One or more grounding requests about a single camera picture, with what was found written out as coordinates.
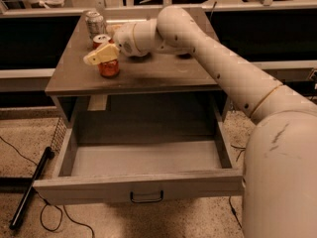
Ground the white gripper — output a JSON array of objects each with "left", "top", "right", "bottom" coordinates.
[{"left": 83, "top": 23, "right": 137, "bottom": 65}]

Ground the red coke can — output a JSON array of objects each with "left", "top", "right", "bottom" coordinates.
[{"left": 93, "top": 34, "right": 120, "bottom": 78}]

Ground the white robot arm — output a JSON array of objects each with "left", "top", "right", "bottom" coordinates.
[{"left": 84, "top": 6, "right": 317, "bottom": 238}]

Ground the silver soda can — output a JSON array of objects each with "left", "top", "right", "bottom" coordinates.
[{"left": 85, "top": 11, "right": 105, "bottom": 39}]

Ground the open grey top drawer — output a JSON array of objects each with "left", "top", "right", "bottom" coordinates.
[{"left": 34, "top": 110, "right": 243, "bottom": 204}]

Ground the grey cabinet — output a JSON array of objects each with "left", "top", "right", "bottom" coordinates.
[{"left": 46, "top": 17, "right": 220, "bottom": 122}]

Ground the black pole on floor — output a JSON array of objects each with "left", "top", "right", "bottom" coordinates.
[{"left": 9, "top": 147, "right": 54, "bottom": 230}]

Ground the black drawer handle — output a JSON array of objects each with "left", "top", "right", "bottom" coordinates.
[{"left": 130, "top": 190, "right": 164, "bottom": 204}]

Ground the black floor cables right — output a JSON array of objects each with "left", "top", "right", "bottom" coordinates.
[{"left": 228, "top": 144, "right": 247, "bottom": 230}]

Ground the black floor cable left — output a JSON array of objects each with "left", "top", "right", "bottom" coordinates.
[{"left": 0, "top": 135, "right": 96, "bottom": 238}]

